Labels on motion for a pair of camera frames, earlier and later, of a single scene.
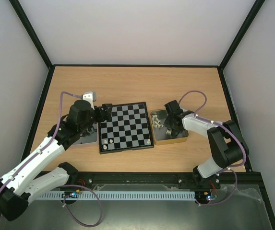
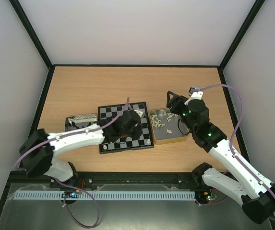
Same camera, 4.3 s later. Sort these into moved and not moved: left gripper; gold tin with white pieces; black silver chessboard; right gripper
Moved: left gripper; right gripper
Not moved: black silver chessboard; gold tin with white pieces
